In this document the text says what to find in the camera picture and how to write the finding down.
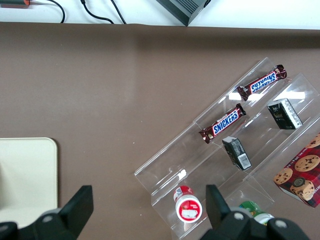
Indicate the small red capped bottle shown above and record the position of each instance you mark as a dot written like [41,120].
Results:
[188,207]

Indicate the small black carton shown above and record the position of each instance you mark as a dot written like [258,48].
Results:
[237,154]
[285,114]

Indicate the red chocolate chip cookie box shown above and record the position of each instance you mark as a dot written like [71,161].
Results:
[302,172]

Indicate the cream rectangular plastic tray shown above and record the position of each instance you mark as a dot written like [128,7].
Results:
[27,175]

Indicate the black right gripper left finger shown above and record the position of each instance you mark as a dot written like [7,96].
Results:
[72,215]

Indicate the brown Snickers bar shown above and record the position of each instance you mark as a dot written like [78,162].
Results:
[261,83]
[222,124]

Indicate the dark grey ribbed device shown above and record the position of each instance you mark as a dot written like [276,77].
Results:
[182,10]

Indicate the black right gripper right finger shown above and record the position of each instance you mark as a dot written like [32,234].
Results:
[225,222]

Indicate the clear stepped acrylic stand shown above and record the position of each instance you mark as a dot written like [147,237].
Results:
[190,160]

